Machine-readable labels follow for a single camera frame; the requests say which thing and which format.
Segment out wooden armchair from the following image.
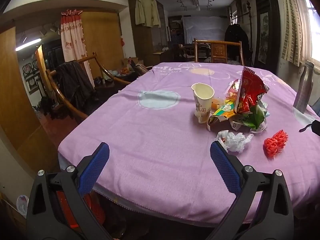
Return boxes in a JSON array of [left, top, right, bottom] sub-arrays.
[[45, 52, 130, 120]]

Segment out wooden coat stand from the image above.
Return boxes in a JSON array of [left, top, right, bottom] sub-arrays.
[[246, 1, 253, 64]]

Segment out carved wooden chair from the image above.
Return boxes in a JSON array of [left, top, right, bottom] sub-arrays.
[[194, 38, 245, 67]]

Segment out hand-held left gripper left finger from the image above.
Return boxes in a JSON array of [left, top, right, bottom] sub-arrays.
[[26, 142, 113, 240]]

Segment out orange jelly cup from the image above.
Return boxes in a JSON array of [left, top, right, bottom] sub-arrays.
[[211, 97, 224, 113]]

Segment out red foam net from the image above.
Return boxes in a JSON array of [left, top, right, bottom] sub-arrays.
[[264, 129, 288, 159]]

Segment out white dust sheet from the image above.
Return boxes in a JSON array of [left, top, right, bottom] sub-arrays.
[[182, 16, 229, 46]]

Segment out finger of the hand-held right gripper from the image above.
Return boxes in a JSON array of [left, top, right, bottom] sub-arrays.
[[299, 120, 320, 138]]

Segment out black coat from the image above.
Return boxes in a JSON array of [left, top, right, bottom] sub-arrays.
[[224, 24, 250, 60]]

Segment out yellow green wrapper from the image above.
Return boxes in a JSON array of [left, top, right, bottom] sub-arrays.
[[207, 99, 240, 130]]

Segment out white paper cup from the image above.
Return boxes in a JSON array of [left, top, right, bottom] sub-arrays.
[[191, 83, 215, 124]]

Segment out crumpled white tissue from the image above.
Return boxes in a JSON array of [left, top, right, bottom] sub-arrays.
[[216, 130, 254, 153]]

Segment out metal water bottle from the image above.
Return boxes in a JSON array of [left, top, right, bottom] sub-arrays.
[[293, 60, 315, 114]]

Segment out wooden door panel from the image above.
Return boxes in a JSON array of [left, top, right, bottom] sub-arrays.
[[0, 26, 60, 178]]

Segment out red plastic basket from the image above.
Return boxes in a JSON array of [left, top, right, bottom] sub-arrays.
[[55, 189, 106, 229]]

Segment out dark jacket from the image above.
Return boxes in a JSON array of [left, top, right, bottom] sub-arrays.
[[51, 61, 98, 119]]

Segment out green plastic wrapper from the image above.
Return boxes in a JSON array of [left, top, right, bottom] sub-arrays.
[[231, 105, 267, 130]]

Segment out dark wooden wardrobe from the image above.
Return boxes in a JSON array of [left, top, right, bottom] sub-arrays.
[[128, 0, 167, 65]]

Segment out beige window curtain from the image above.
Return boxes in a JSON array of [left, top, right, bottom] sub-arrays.
[[280, 0, 310, 67]]

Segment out purple printed tablecloth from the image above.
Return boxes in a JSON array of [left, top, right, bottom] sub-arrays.
[[57, 62, 320, 225]]

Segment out fluorescent tube light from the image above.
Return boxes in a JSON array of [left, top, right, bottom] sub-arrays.
[[15, 38, 42, 52]]

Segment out red snack bag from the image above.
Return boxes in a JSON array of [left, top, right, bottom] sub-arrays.
[[235, 66, 270, 115]]

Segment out pink white curtain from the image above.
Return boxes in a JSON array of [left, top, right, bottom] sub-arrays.
[[59, 9, 94, 88]]

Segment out beige hanging jacket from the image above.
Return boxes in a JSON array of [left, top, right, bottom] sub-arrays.
[[135, 0, 161, 28]]

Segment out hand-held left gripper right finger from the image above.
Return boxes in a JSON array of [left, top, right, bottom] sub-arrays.
[[207, 140, 295, 240]]

